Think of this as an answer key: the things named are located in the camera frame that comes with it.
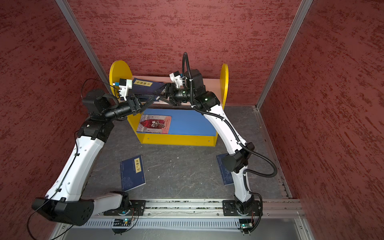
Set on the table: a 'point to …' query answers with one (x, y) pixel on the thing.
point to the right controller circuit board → (246, 224)
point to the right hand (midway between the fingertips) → (156, 97)
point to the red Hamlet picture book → (156, 123)
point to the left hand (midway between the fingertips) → (154, 103)
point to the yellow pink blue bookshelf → (179, 120)
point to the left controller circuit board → (122, 222)
